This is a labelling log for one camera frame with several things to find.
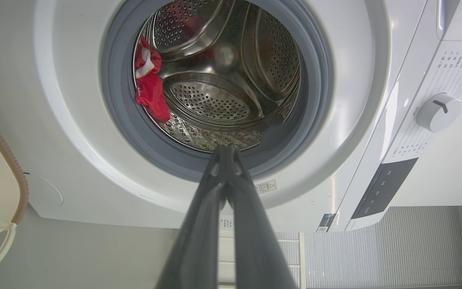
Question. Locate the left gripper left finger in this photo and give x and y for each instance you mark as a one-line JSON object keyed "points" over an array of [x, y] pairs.
{"points": [[199, 241]]}

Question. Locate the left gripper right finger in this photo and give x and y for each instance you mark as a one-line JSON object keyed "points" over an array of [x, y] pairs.
{"points": [[255, 241]]}

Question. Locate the red garment with white trim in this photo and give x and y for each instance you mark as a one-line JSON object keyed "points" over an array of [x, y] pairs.
{"points": [[150, 92]]}

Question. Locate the black washer display panel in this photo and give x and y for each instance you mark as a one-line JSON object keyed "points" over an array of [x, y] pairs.
{"points": [[383, 188]]}

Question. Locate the stainless steel washing machine drum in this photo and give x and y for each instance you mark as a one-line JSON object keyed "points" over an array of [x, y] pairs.
{"points": [[223, 100]]}

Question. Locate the white control dial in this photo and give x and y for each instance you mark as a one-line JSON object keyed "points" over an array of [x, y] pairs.
{"points": [[439, 114]]}

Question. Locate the grey warning sticker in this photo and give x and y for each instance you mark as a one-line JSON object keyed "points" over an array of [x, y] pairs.
{"points": [[265, 187]]}

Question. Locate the black QR code label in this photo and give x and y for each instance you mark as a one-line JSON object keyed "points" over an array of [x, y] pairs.
{"points": [[326, 223]]}

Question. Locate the white window blinds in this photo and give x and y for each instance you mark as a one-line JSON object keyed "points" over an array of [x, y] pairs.
{"points": [[387, 249]]}

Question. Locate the grey rubber door gasket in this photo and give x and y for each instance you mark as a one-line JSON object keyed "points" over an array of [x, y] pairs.
{"points": [[122, 120]]}

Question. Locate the round white filter cover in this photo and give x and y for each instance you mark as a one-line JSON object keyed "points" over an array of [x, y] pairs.
{"points": [[44, 192]]}

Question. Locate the white front-load washing machine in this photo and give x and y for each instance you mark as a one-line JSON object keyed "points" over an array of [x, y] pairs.
{"points": [[74, 100]]}

